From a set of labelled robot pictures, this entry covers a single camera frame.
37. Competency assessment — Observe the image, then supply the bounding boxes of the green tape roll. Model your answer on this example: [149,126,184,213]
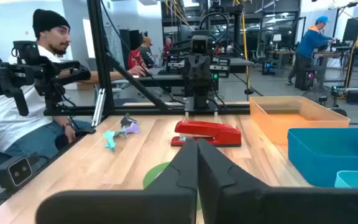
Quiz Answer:
[142,161,202,212]

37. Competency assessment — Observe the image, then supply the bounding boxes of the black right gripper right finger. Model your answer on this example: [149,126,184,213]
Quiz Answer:
[197,138,358,224]

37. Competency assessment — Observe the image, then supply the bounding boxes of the orange translucent plastic bin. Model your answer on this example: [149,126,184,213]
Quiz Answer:
[249,95,351,146]

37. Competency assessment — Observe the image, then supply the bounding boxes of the yellow hanging cable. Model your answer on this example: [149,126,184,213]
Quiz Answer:
[239,0,255,96]

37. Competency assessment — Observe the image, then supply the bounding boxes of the blue plastic bin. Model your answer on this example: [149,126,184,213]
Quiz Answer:
[287,127,358,188]

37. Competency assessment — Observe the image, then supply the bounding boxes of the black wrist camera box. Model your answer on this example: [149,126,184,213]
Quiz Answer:
[191,34,210,55]

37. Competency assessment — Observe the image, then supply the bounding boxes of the black computer tower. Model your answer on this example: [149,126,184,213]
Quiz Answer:
[295,69,316,91]

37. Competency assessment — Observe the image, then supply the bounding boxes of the silver aluminium bracket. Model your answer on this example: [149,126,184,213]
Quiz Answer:
[91,88,107,128]

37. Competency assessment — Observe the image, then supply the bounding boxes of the red stapler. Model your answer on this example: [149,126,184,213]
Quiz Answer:
[170,120,242,147]

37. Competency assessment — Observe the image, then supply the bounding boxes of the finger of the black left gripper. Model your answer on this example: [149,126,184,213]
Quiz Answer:
[185,54,200,90]
[198,54,213,90]

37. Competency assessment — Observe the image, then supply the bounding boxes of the person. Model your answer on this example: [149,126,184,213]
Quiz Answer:
[285,15,336,86]
[162,37,174,60]
[0,8,150,163]
[127,36,157,70]

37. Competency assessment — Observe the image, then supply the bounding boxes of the purple staple remover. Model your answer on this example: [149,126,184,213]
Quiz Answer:
[124,121,140,136]

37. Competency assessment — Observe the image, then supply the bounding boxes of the teal translucent plastic bin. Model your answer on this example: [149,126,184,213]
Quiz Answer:
[334,170,358,189]

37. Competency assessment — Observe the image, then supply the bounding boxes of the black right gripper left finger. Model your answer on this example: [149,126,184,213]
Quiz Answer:
[35,139,198,224]

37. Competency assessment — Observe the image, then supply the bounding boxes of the black metal rig frame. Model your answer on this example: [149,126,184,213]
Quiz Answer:
[44,0,251,118]

